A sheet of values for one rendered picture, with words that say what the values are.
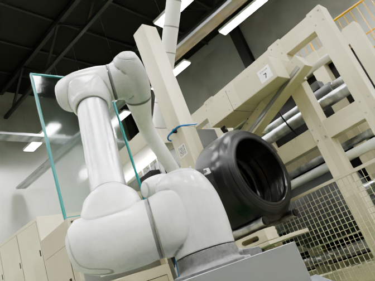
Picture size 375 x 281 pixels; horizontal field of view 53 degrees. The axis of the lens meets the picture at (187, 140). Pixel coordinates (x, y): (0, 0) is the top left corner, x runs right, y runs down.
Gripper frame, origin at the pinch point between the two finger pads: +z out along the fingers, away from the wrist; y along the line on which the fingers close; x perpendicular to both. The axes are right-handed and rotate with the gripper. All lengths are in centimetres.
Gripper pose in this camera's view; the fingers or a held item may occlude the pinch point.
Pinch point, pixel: (205, 172)
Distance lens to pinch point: 195.9
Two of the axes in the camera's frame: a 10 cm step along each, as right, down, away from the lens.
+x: 4.3, 8.7, -2.4
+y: -6.0, 4.7, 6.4
